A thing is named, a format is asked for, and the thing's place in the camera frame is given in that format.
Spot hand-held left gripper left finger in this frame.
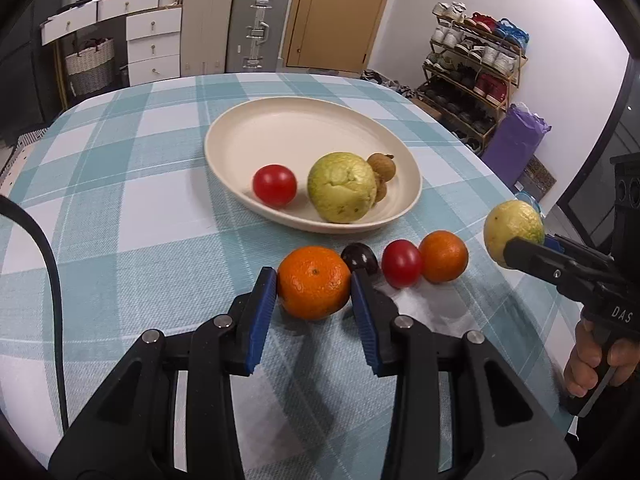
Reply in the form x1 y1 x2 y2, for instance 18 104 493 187
47 266 279 480

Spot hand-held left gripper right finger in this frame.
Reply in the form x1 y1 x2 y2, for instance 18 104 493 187
349 271 580 480

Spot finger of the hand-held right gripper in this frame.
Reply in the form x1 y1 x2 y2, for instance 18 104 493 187
501 236 602 292
543 232 614 274

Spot yellow-green guava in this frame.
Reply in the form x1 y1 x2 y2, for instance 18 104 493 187
483 200 546 268
307 152 378 224

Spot large orange mandarin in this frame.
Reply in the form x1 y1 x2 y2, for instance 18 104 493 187
277 246 352 321

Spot dark purple plum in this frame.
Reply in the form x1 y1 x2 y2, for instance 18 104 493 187
341 242 379 276

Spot red tomato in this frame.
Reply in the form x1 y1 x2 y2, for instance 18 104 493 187
381 240 424 288
252 164 298 208

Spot small orange mandarin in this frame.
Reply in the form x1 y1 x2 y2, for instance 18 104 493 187
418 230 470 284

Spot cream round plate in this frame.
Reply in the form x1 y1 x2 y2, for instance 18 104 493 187
204 97 423 233

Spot person's right hand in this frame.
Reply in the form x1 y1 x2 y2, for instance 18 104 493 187
563 319 640 398

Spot patterned brown box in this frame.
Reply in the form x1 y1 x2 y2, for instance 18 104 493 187
520 155 557 192

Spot purple bag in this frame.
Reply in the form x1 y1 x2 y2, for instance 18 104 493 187
482 102 551 188

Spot small cardboard box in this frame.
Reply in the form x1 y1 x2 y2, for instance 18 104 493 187
410 97 443 121

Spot wooden shoe rack with shoes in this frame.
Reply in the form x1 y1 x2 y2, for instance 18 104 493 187
420 1 528 153

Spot pile of loose shoes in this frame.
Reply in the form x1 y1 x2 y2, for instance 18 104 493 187
362 69 416 98

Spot dotted white rug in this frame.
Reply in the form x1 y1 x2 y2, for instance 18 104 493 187
0 127 48 196

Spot silver suitcase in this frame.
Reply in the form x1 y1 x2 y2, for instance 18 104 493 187
225 0 291 73

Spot beige suitcase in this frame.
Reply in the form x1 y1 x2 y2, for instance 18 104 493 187
180 0 236 77

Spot woven laundry basket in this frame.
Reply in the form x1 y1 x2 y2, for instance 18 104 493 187
65 37 117 96

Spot tan wooden door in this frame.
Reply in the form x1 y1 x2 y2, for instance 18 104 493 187
285 0 401 73

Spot white desk with drawers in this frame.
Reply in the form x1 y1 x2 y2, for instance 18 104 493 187
40 0 183 88

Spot black cable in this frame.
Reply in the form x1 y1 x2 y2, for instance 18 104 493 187
0 195 71 431

